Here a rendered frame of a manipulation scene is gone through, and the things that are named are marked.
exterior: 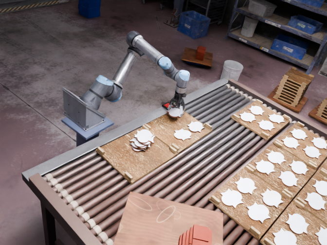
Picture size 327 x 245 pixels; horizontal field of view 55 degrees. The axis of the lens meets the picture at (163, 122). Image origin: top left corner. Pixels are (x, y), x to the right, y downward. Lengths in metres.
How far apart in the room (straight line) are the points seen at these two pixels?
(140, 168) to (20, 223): 1.28
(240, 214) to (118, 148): 0.85
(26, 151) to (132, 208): 1.99
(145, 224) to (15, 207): 1.63
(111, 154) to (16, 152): 1.60
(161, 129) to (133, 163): 0.42
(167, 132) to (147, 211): 0.79
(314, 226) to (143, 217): 1.01
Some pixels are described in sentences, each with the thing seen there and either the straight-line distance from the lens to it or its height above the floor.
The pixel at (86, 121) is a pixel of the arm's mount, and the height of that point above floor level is 0.96.
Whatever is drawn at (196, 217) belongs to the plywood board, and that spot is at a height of 1.04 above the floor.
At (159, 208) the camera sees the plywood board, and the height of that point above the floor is 1.04.
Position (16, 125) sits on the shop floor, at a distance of 3.78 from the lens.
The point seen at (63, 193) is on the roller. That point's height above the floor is 0.92.
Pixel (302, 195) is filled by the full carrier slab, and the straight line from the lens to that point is 2.21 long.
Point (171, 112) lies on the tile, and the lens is 2.35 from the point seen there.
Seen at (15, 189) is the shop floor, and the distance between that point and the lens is 3.12.
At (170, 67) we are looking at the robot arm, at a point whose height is 1.38.
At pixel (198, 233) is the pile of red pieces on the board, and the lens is 1.42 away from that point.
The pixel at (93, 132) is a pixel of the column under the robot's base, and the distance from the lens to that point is 2.28.
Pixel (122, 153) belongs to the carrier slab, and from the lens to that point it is 2.04.
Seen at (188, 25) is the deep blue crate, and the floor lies 0.21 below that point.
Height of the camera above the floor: 2.35
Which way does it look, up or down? 37 degrees down
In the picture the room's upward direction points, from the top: 12 degrees clockwise
